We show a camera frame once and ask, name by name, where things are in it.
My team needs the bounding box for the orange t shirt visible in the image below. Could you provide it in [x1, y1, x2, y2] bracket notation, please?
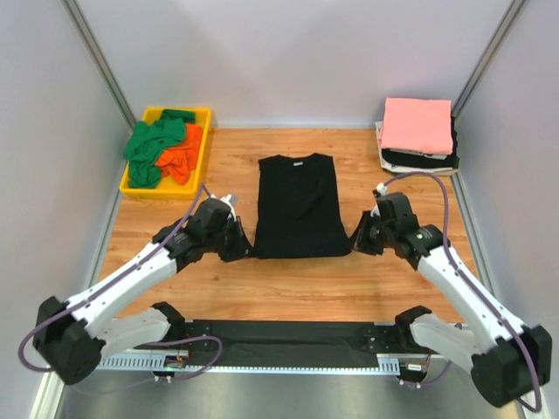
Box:
[155, 123, 203, 185]

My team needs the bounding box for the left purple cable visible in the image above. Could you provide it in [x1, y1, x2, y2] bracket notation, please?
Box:
[17, 182, 224, 396]

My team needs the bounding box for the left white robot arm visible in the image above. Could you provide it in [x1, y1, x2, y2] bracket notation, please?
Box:
[32, 195, 252, 385]

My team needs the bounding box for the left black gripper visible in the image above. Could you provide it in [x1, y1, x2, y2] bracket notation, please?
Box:
[205, 216, 258, 263]

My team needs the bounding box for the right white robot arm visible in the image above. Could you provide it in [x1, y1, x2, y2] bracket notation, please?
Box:
[350, 192, 552, 410]

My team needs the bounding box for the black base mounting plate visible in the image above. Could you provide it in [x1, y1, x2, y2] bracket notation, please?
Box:
[186, 319, 429, 368]

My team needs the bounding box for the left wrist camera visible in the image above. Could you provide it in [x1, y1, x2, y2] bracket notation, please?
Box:
[220, 194, 238, 219]

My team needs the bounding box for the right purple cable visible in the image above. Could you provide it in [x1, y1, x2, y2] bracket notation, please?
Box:
[373, 172, 543, 414]

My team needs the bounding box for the pink folded t shirt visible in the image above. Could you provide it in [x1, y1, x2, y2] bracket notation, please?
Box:
[379, 98, 453, 155]

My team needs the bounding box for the green t shirt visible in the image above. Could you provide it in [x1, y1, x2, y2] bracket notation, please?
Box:
[124, 109, 197, 189]

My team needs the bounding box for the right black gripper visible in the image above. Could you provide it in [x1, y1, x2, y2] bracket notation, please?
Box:
[343, 211, 395, 257]

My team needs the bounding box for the black t shirt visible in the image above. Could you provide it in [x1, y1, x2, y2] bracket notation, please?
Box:
[253, 154, 350, 259]

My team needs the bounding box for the aluminium frame rail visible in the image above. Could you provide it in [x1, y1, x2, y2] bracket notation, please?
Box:
[95, 318, 451, 374]

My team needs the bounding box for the yellow plastic tray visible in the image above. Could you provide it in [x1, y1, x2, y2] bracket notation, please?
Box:
[120, 107, 212, 199]

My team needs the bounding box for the stack of folded shirts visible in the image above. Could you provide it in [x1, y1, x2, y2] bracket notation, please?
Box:
[376, 117, 460, 175]

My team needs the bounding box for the purple cable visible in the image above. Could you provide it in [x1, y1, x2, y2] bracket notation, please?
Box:
[373, 172, 543, 414]
[17, 182, 224, 396]

